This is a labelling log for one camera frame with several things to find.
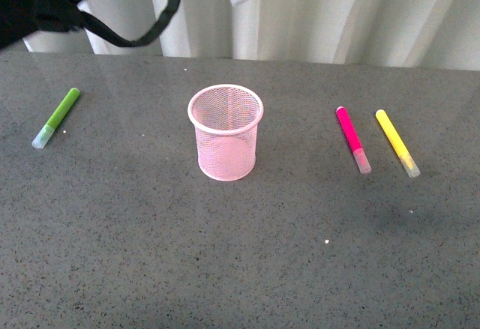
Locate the pink marker pen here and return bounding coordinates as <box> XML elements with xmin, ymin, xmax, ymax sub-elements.
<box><xmin>336</xmin><ymin>106</ymin><xmax>372</xmax><ymax>174</ymax></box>

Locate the pink mesh cup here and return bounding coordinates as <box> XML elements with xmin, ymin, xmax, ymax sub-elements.
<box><xmin>187</xmin><ymin>84</ymin><xmax>264</xmax><ymax>181</ymax></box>

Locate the yellow marker pen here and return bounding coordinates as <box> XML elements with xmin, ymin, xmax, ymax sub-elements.
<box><xmin>375</xmin><ymin>109</ymin><xmax>421</xmax><ymax>178</ymax></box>

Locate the green marker pen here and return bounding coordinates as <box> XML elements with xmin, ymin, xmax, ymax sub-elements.
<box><xmin>31</xmin><ymin>88</ymin><xmax>80</xmax><ymax>149</ymax></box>

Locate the white pleated curtain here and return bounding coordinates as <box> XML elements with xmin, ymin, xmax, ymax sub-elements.
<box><xmin>22</xmin><ymin>0</ymin><xmax>480</xmax><ymax>70</ymax></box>

